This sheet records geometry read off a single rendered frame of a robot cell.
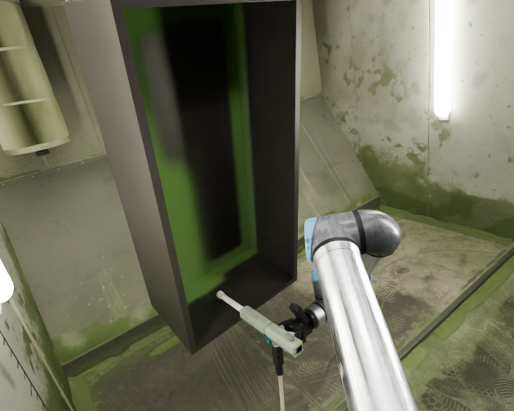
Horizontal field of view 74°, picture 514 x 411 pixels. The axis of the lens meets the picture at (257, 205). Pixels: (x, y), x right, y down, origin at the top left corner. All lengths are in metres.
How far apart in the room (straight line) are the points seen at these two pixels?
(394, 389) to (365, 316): 0.13
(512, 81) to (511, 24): 0.31
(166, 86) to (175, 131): 0.17
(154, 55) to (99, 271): 1.40
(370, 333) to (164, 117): 1.02
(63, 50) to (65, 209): 0.95
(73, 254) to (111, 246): 0.21
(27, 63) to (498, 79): 2.61
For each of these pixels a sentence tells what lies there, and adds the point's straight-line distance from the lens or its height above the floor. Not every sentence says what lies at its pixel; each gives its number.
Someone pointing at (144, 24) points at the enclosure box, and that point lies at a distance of 1.30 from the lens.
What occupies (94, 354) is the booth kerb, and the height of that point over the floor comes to 0.13.
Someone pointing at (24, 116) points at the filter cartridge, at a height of 1.43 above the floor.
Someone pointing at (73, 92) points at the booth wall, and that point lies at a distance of 2.48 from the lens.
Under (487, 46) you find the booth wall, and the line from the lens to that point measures 2.63.
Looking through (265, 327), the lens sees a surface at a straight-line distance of 1.33.
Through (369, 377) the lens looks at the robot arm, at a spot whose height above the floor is 0.94.
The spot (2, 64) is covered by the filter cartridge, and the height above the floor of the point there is 1.67.
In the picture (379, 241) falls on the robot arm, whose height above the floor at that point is 0.99.
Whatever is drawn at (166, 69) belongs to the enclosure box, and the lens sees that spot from 1.34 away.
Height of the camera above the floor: 1.44
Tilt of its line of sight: 22 degrees down
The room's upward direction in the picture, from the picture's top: 11 degrees counter-clockwise
